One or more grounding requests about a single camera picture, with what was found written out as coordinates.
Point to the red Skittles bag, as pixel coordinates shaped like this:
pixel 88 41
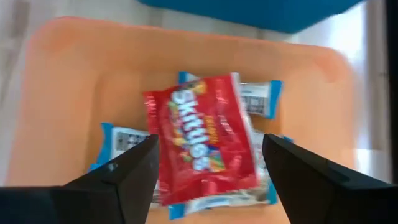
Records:
pixel 199 140

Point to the orange plastic bin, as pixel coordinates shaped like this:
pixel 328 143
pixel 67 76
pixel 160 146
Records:
pixel 77 77

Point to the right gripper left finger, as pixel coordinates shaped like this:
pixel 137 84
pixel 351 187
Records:
pixel 133 186

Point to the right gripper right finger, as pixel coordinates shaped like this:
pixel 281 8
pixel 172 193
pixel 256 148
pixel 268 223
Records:
pixel 311 193

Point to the blue plastic bin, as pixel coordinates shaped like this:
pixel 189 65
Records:
pixel 248 12

